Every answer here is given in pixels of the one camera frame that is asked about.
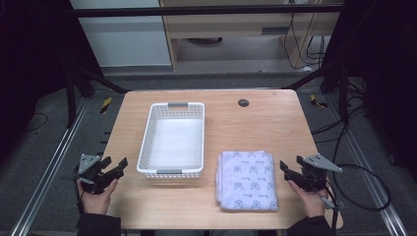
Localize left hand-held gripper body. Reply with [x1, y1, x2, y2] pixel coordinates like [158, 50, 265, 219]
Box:
[73, 152, 118, 195]

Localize black metal stand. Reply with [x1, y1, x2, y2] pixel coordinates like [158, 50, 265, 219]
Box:
[280, 60, 350, 126]
[63, 63, 131, 130]

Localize white cabinet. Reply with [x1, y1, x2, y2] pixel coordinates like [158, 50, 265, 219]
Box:
[69, 0, 173, 69]

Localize folded patterned lilac towel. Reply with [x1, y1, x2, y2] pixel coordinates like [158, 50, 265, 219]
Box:
[214, 149, 279, 212]

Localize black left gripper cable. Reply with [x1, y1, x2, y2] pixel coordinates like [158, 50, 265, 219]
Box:
[74, 182, 87, 215]

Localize hanging black desk cables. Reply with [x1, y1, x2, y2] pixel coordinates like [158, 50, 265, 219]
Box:
[282, 12, 327, 71]

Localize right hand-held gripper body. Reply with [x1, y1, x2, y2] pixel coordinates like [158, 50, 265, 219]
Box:
[294, 152, 344, 193]

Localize person's left hand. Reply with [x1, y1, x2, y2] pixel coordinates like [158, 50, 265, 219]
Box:
[77, 178, 119, 216]

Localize black curtain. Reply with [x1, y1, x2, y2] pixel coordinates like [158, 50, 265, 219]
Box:
[0, 0, 104, 165]
[319, 0, 417, 181]

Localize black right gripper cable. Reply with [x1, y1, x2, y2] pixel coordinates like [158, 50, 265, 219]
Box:
[323, 163, 392, 234]

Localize thin black floor cable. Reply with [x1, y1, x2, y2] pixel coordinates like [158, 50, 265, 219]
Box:
[23, 112, 49, 134]

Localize black floor cables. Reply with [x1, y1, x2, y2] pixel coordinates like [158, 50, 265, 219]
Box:
[310, 77, 370, 146]

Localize black horizontal frame bar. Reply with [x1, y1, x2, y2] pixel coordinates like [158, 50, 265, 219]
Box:
[72, 4, 346, 19]

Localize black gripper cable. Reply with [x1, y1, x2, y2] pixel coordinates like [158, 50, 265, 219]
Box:
[74, 182, 87, 215]
[323, 163, 392, 234]

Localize light wooden desk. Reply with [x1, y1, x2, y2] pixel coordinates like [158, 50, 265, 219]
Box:
[159, 0, 343, 71]

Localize person's right hand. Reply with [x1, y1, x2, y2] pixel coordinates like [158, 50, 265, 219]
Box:
[287, 179, 329, 218]

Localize metal floor rail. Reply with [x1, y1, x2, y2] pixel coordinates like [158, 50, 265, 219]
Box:
[9, 97, 90, 236]
[328, 92, 409, 236]

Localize white plastic basket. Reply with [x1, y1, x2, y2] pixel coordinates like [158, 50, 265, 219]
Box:
[136, 101, 207, 180]

